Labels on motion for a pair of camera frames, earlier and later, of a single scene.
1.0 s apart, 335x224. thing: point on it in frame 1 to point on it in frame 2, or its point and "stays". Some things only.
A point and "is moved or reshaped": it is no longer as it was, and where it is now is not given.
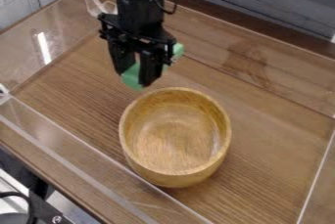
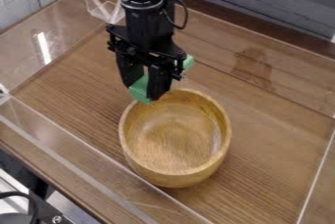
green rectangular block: [131, 75] is moved or reshaped
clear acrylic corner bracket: [96, 8] stays
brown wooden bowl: [174, 135] stays
